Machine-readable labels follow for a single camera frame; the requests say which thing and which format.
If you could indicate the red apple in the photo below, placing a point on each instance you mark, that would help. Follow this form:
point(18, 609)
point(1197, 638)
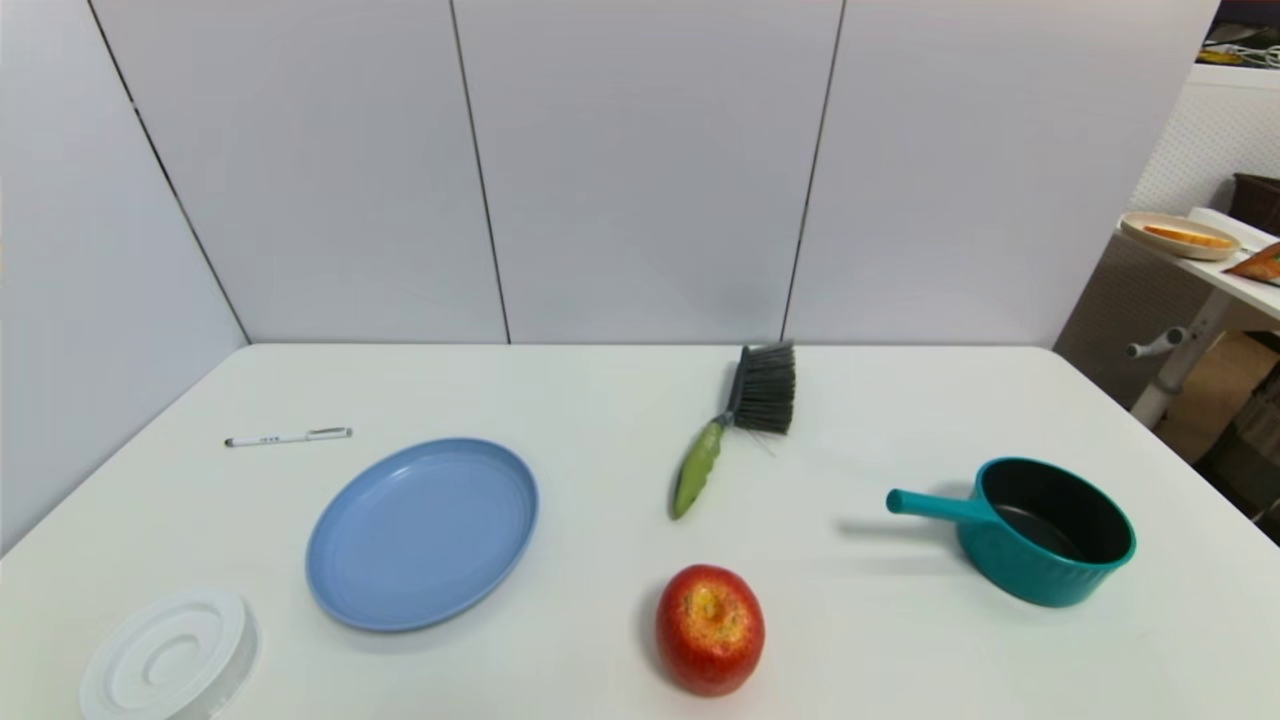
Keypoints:
point(710, 630)

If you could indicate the blue round plate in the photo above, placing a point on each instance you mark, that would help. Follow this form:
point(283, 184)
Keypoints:
point(420, 535)

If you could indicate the white pen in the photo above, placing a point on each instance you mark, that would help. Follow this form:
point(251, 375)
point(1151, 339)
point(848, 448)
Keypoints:
point(290, 437)

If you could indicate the beige shallow dish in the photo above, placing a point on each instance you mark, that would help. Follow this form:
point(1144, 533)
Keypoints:
point(1140, 233)

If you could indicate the white round plastic lid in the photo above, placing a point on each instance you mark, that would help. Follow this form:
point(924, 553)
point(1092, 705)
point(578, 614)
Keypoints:
point(165, 660)

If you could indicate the orange bread slice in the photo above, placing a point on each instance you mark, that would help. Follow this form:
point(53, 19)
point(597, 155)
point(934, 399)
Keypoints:
point(1190, 237)

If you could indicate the brown cardboard box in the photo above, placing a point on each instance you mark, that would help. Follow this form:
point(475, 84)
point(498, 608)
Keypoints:
point(1220, 390)

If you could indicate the white side desk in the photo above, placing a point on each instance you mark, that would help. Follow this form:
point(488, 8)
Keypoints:
point(1240, 280)

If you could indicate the orange snack bag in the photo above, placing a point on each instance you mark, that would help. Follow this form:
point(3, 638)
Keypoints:
point(1265, 267)

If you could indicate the dark brown box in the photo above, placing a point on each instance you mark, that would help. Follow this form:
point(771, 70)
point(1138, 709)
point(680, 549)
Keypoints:
point(1258, 200)

